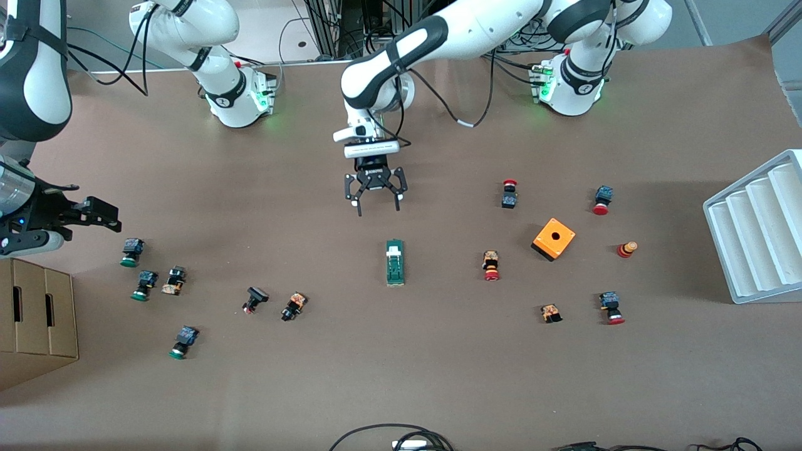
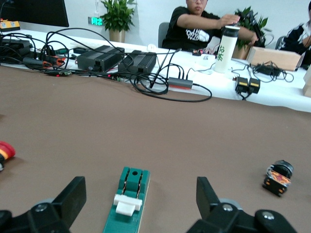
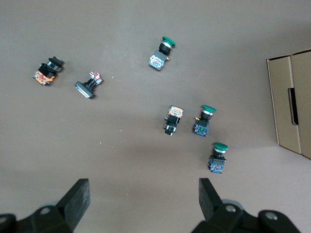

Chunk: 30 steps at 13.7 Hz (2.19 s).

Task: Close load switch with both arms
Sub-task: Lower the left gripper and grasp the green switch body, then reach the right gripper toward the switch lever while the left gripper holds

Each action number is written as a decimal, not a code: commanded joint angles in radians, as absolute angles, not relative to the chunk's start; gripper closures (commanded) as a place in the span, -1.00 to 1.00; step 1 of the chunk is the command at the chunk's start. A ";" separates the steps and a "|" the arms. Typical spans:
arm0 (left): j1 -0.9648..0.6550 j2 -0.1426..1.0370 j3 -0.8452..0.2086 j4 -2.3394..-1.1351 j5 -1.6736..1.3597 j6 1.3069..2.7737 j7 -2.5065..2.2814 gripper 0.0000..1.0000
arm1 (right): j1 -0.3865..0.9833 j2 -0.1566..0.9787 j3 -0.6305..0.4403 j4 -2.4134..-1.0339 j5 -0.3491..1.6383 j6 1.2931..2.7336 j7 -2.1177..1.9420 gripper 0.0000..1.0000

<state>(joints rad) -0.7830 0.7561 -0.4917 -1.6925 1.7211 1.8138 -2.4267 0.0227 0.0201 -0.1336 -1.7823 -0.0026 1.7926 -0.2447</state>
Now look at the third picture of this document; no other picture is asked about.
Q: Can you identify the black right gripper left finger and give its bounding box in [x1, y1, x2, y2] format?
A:
[0, 178, 91, 233]

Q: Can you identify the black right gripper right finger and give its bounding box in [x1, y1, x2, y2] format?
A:
[191, 177, 302, 233]

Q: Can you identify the green mushroom push button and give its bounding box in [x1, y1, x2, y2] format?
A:
[207, 142, 229, 174]
[193, 104, 218, 137]
[148, 35, 177, 71]

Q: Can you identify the brown cardboard box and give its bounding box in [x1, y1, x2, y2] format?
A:
[266, 49, 311, 160]

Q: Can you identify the black flat-head switch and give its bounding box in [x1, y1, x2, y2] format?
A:
[74, 70, 104, 100]

